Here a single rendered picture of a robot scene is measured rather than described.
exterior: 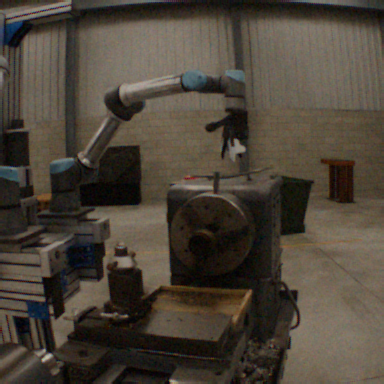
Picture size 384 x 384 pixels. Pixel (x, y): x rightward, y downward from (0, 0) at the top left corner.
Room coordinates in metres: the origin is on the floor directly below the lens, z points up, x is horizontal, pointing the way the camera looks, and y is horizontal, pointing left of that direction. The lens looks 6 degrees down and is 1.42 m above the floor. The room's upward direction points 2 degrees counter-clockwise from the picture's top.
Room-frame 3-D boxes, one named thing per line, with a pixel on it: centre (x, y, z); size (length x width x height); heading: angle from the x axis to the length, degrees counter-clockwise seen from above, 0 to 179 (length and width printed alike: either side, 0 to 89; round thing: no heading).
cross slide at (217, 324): (1.02, 0.13, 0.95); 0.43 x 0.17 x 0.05; 72
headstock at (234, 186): (1.99, -0.18, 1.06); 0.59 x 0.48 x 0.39; 162
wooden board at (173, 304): (1.32, 0.01, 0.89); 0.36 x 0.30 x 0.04; 72
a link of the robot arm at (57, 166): (1.81, 0.58, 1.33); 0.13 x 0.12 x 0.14; 154
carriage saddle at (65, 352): (0.97, 0.13, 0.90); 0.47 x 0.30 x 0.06; 72
